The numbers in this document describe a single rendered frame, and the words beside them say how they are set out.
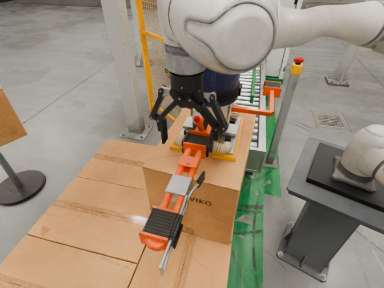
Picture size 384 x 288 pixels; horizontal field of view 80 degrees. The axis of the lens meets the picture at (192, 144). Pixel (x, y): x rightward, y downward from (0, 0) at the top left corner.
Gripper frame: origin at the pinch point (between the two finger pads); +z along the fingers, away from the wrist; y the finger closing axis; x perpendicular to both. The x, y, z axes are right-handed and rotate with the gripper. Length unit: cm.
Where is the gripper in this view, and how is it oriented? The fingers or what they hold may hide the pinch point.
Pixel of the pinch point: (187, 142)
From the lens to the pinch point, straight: 63.3
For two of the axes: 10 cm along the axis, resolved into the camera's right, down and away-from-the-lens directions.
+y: -9.6, -1.7, 2.1
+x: -2.7, 6.1, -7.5
